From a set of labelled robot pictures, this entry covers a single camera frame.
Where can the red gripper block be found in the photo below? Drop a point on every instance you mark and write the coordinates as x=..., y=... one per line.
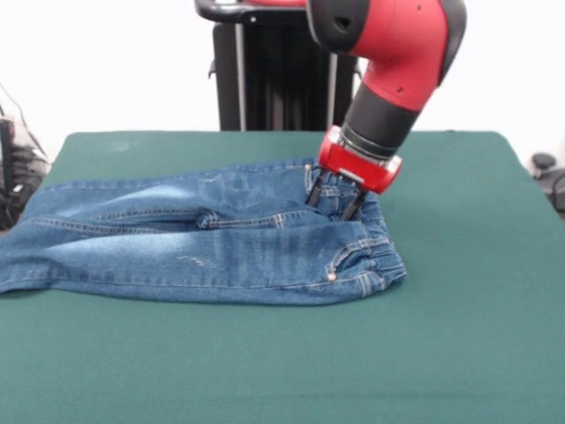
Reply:
x=357, y=168

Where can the blue denim jeans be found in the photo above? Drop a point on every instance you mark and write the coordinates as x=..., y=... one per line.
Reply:
x=220, y=238

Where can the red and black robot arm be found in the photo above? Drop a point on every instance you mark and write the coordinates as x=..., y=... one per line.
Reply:
x=388, y=70

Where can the dark green table cloth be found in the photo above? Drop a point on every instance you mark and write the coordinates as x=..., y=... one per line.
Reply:
x=265, y=353

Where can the black chair base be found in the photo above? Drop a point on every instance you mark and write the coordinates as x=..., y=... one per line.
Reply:
x=549, y=174

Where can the black electronics box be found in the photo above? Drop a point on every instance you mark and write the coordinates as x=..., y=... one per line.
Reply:
x=6, y=150

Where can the black robot pedestal stand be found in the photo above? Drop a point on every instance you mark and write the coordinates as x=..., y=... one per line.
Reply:
x=273, y=75

